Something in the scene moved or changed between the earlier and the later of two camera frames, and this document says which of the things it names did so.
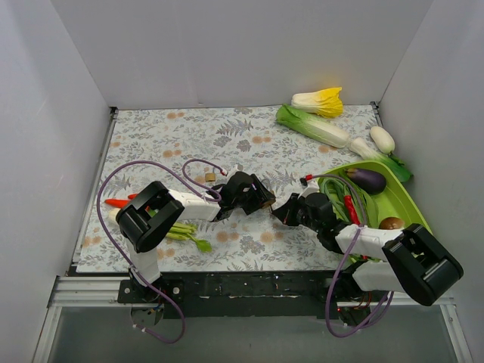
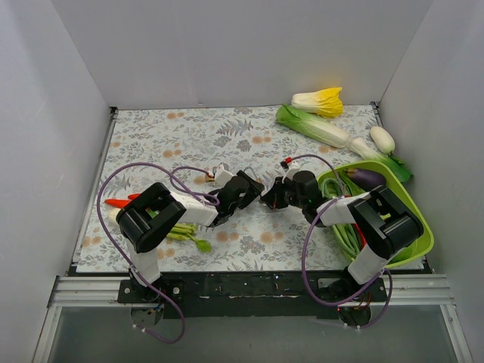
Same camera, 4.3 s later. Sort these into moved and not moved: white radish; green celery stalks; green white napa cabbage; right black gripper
Moved: right black gripper
Not moved: green celery stalks; green white napa cabbage; white radish
